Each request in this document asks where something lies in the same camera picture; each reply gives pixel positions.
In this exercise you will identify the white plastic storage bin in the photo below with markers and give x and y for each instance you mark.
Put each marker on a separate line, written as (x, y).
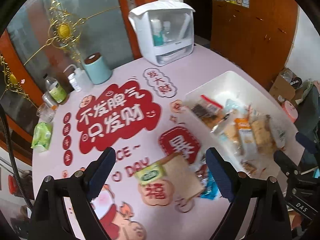
(240, 99)

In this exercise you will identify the white squeeze bottle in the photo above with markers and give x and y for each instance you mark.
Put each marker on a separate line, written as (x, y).
(78, 78)

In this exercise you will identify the cardboard box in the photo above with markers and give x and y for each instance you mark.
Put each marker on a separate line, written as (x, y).
(287, 87)

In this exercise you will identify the pink printed tablecloth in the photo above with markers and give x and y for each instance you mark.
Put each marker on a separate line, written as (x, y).
(143, 112)

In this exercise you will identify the teal cylinder container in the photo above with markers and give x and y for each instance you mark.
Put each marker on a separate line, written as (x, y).
(97, 68)

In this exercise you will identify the beige toast snack pack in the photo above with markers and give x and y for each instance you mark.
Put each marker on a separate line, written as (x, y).
(184, 180)

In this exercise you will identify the white orange oat bar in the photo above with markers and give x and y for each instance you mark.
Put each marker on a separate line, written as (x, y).
(246, 138)

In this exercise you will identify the green label plastic bottle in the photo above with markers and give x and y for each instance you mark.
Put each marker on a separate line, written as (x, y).
(54, 88)

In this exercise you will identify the grey sofa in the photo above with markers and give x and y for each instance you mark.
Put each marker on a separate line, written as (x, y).
(308, 113)

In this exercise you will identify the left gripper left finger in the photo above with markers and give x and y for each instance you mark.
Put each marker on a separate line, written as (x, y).
(97, 172)

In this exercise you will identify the dark seaweed snack pack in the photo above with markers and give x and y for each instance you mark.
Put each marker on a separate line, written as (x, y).
(207, 108)

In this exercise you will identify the blue snack packet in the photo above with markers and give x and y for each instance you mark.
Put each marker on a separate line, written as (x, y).
(211, 191)

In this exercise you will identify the orange wooden cabinet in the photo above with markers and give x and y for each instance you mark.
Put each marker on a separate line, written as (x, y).
(257, 38)

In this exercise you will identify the pink plastic stool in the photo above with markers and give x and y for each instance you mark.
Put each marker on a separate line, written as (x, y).
(290, 110)

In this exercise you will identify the green yellow small packet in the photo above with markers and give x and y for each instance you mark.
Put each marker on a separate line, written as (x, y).
(150, 173)

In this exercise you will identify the green tissue pack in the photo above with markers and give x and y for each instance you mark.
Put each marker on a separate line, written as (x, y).
(42, 137)

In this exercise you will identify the gold door ornament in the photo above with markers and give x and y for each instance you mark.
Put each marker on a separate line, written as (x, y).
(65, 30)

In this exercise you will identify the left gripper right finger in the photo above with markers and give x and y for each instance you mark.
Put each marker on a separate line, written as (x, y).
(223, 173)

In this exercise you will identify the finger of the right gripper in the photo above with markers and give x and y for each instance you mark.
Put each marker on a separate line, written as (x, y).
(309, 145)
(287, 166)

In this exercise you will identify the clear rice cracker pack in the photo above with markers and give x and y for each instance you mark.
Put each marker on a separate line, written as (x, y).
(263, 137)

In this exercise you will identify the white countertop dish cabinet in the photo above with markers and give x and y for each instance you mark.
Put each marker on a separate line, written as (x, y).
(164, 30)

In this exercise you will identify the clear glass jar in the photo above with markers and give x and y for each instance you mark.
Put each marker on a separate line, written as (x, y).
(46, 113)

